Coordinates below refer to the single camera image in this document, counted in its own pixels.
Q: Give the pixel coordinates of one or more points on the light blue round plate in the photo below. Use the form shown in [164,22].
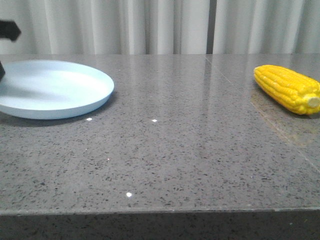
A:
[52,89]

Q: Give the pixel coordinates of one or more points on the white pleated curtain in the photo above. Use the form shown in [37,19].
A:
[163,26]

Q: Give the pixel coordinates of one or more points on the yellow corn cob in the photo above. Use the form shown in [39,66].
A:
[296,92]

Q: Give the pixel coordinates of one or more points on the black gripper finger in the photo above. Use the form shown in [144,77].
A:
[9,30]
[2,71]

